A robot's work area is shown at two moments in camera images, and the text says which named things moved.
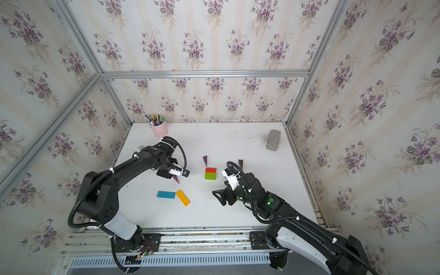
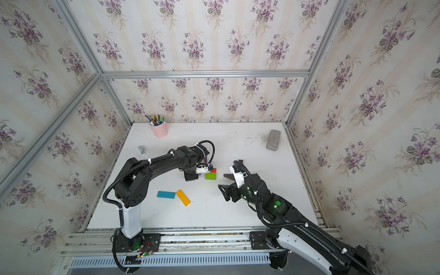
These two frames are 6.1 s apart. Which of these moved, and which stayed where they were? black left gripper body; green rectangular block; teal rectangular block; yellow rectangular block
Moved: black left gripper body
Stayed: yellow rectangular block; green rectangular block; teal rectangular block
